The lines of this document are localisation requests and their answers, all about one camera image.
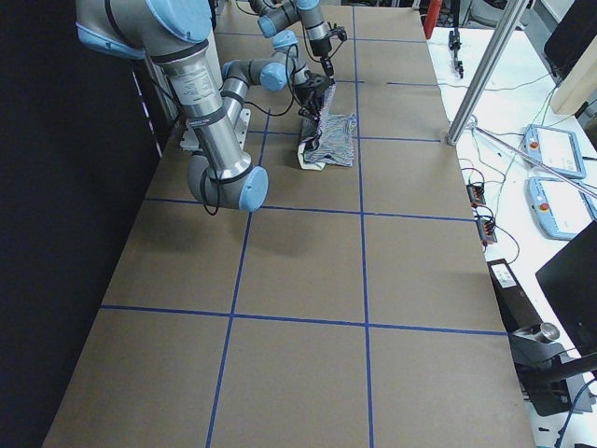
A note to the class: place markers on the teach pendant tablet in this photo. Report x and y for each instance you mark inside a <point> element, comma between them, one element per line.
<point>556,148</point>
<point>561,210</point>

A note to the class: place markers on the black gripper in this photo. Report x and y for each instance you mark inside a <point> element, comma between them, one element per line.
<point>322,48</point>
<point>310,90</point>

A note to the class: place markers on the black monitor stand clamp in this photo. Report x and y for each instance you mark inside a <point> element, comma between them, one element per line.
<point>553,379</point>

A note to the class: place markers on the brown paper table cover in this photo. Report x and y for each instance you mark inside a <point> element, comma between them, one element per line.
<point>354,309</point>

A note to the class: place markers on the red circuit board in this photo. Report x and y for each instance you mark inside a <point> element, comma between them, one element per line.
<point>475,193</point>
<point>486,230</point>

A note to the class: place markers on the black box with white label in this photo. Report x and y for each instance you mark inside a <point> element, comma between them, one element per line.
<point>516,310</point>

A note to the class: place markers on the black reacher gripper tool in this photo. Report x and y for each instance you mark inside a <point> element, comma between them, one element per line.
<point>454,47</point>

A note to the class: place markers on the red cylinder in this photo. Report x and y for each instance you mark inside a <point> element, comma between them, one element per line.
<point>430,20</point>

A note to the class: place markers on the navy white striped polo shirt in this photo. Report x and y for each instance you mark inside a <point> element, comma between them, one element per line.
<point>329,140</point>

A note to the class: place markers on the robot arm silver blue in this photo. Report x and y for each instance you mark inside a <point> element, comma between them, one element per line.
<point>273,18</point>
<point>174,34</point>

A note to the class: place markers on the black monitor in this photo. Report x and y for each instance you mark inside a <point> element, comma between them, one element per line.
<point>568,281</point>

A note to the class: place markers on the far teach pendant tablet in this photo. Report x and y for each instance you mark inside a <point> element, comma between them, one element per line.
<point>556,148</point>

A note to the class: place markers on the aluminium frame post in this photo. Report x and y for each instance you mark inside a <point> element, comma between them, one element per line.
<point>497,44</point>

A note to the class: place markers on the near teach pendant tablet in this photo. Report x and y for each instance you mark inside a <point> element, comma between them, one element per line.
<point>561,210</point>

